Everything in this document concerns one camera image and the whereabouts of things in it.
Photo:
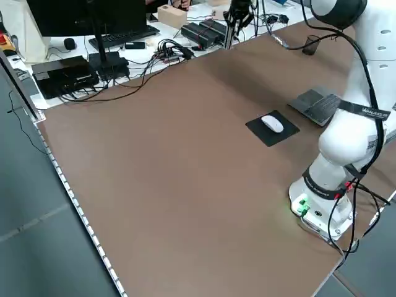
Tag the light wooden box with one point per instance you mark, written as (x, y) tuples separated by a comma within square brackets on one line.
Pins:
[(171, 16)]

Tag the black mesh pen holder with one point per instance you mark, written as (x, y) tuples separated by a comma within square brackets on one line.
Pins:
[(310, 48)]

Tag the small black round speaker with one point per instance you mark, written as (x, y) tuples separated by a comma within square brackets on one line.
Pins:
[(70, 43)]

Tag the aluminium frame post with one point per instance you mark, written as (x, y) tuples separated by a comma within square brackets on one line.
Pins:
[(229, 40)]

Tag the small black flat device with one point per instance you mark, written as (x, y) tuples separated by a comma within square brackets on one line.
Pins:
[(135, 45)]

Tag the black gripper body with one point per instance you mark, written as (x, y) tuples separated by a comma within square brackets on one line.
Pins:
[(240, 5)]

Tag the black monitor with stand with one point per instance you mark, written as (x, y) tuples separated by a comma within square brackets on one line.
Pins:
[(86, 15)]

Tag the black ribbed power supply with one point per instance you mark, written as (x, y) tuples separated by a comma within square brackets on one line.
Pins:
[(215, 27), (198, 34)]

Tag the aluminium table edge rail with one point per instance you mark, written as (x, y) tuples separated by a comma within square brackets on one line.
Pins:
[(77, 204)]

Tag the black keyboard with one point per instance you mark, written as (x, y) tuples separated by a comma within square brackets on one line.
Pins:
[(123, 35)]

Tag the red emergency stop button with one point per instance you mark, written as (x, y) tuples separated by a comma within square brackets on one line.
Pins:
[(3, 39)]

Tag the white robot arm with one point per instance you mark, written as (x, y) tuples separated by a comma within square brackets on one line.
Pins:
[(346, 145)]

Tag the black computer box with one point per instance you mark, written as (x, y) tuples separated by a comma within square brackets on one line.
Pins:
[(62, 77)]

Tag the grey metal frame bar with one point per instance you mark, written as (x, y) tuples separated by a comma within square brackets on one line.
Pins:
[(18, 83)]

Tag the black mouse pad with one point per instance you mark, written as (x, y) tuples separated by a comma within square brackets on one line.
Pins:
[(287, 133)]

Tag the white computer mouse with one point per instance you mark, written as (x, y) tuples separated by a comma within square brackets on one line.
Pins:
[(272, 123)]

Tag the grey open laptop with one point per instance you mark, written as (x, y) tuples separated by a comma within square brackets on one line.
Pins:
[(312, 106)]

